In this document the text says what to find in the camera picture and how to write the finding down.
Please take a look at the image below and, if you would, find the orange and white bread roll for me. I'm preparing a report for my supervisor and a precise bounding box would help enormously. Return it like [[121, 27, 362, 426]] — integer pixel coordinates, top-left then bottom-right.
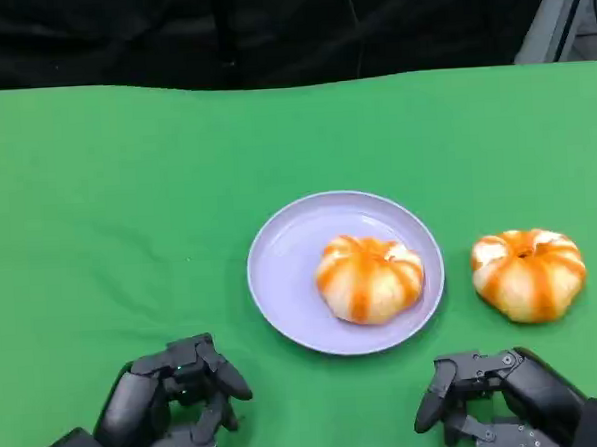
[[312, 230, 429, 329], [468, 226, 590, 328]]

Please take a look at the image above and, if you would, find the grey metal frame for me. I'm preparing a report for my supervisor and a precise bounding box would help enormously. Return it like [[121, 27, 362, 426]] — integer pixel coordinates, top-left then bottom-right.
[[510, 0, 597, 66]]

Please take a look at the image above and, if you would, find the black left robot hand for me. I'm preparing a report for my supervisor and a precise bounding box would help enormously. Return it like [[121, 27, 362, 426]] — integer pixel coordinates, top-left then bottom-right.
[[86, 329, 256, 447]]

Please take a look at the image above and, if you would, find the green table cloth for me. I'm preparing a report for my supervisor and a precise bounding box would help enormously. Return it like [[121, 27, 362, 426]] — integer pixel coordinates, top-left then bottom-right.
[[0, 58, 597, 447]]

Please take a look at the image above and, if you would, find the lilac plate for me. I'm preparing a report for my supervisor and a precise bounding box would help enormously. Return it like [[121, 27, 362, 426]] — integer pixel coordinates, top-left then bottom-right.
[[242, 184, 450, 362]]

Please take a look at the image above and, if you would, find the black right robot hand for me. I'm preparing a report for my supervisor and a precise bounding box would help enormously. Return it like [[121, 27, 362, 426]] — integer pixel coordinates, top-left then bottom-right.
[[409, 343, 591, 447]]

